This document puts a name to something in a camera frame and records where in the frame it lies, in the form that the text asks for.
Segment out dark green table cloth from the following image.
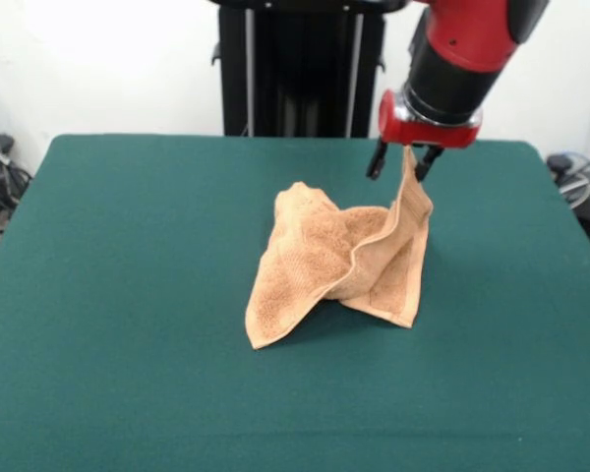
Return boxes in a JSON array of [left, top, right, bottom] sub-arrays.
[[0, 133, 590, 472]]

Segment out tan terry towel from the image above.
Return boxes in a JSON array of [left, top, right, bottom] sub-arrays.
[[244, 146, 434, 351]]

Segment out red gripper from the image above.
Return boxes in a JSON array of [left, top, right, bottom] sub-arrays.
[[365, 89, 484, 182]]

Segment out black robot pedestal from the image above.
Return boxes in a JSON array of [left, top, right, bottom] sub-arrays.
[[207, 0, 414, 139]]

